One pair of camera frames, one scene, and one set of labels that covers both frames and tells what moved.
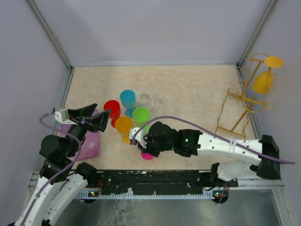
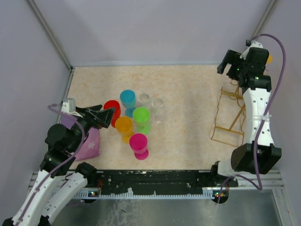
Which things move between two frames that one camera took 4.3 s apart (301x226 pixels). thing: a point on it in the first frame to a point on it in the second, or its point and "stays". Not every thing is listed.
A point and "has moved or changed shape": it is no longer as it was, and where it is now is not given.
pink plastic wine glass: (146, 156) has moved or changed shape
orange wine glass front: (123, 125) stays
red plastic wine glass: (114, 107) stays
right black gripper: (147, 149) to (231, 57)
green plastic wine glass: (141, 116) stays
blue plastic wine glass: (128, 100) stays
